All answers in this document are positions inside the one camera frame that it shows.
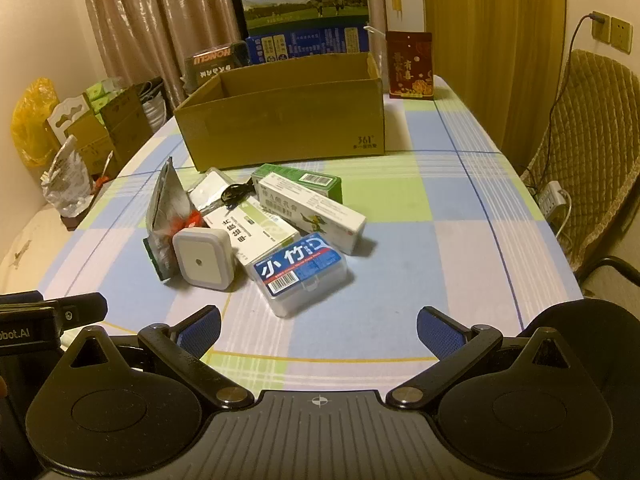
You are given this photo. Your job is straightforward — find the stacked brown cardboard boxes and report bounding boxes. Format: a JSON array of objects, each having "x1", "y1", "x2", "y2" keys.
[{"x1": 46, "y1": 79, "x2": 157, "y2": 177}]

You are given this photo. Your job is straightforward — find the wicker chair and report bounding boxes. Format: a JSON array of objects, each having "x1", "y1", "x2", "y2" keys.
[{"x1": 519, "y1": 49, "x2": 640, "y2": 281}]

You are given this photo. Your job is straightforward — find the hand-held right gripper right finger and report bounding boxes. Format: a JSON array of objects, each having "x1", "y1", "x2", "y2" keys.
[{"x1": 387, "y1": 306, "x2": 577, "y2": 411}]

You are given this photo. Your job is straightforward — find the crumpled silver foil bag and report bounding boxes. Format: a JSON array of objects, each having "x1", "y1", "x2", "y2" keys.
[{"x1": 40, "y1": 134, "x2": 97, "y2": 219}]

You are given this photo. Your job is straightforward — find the charger cable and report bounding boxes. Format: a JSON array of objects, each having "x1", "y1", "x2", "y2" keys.
[{"x1": 530, "y1": 14, "x2": 603, "y2": 196}]

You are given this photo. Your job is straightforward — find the clear box with blue label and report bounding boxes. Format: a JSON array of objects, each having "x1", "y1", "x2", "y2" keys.
[{"x1": 248, "y1": 232, "x2": 349, "y2": 319}]

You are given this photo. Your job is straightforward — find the white power strip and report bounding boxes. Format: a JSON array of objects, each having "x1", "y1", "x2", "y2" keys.
[{"x1": 537, "y1": 180, "x2": 572, "y2": 222}]

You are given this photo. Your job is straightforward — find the beige curtain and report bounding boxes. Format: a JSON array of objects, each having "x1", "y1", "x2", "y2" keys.
[{"x1": 76, "y1": 0, "x2": 241, "y2": 106}]

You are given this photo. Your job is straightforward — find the green carton box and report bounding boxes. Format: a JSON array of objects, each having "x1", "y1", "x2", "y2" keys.
[{"x1": 251, "y1": 162, "x2": 344, "y2": 206}]

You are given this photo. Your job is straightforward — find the wall socket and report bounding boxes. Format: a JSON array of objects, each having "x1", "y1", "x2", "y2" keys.
[{"x1": 591, "y1": 10, "x2": 632, "y2": 54}]

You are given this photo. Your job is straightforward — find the silver foil snack packet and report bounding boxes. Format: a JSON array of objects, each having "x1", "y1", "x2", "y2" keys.
[{"x1": 143, "y1": 156, "x2": 202, "y2": 281}]

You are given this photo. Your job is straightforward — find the checked cloth covered desktop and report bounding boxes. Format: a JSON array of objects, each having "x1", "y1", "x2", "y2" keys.
[{"x1": 37, "y1": 74, "x2": 583, "y2": 401}]

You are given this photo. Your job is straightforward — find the blue printed box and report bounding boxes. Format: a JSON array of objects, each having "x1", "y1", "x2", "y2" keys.
[{"x1": 245, "y1": 25, "x2": 371, "y2": 66}]

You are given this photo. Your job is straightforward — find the red gift packet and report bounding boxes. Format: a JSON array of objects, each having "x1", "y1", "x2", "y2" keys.
[{"x1": 384, "y1": 30, "x2": 435, "y2": 101}]

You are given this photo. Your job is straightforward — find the dark printed box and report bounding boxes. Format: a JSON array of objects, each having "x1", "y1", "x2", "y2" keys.
[{"x1": 180, "y1": 40, "x2": 250, "y2": 97}]

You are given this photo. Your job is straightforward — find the black cable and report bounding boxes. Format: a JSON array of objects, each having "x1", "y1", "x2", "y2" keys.
[{"x1": 219, "y1": 182, "x2": 257, "y2": 209}]

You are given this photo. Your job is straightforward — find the brown cardboard box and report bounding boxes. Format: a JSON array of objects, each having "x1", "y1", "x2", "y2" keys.
[{"x1": 173, "y1": 51, "x2": 386, "y2": 171}]

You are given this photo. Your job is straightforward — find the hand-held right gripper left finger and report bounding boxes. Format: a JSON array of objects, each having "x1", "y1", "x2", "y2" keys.
[{"x1": 61, "y1": 305, "x2": 256, "y2": 412}]

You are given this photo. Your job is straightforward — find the yellow plastic bag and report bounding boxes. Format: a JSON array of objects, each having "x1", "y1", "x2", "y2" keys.
[{"x1": 10, "y1": 77, "x2": 61, "y2": 169}]

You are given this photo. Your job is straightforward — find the clear plastic package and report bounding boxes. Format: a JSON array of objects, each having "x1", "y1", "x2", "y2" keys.
[{"x1": 187, "y1": 167, "x2": 231, "y2": 212}]

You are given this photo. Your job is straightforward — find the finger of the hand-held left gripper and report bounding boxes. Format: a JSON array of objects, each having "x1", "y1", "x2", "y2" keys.
[{"x1": 43, "y1": 293, "x2": 109, "y2": 335}]

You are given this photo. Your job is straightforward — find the white medicine tablet box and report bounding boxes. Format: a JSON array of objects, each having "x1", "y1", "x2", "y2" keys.
[{"x1": 202, "y1": 197, "x2": 301, "y2": 267}]

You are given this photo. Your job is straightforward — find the white ointment box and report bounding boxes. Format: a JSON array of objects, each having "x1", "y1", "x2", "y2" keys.
[{"x1": 257, "y1": 171, "x2": 368, "y2": 255}]

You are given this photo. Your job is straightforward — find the golden brown curtain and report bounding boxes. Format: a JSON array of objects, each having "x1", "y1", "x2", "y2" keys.
[{"x1": 421, "y1": 0, "x2": 569, "y2": 128}]

